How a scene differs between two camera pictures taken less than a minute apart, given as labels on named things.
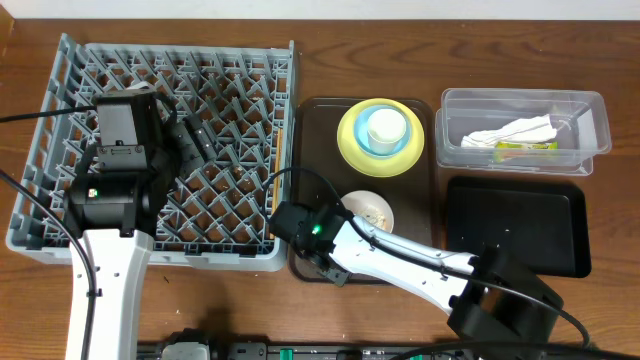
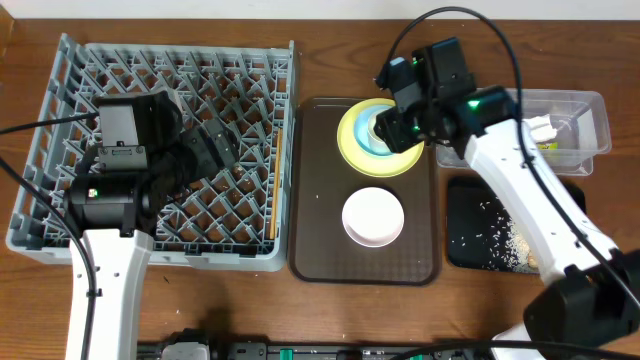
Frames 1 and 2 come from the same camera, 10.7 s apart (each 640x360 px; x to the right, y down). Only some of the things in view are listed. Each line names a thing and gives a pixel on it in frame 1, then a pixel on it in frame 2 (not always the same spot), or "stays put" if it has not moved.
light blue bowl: x=361 y=131 stays put
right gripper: x=338 y=279 to x=388 y=123
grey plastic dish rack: x=218 y=216 stays put
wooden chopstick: x=278 y=144 stays put
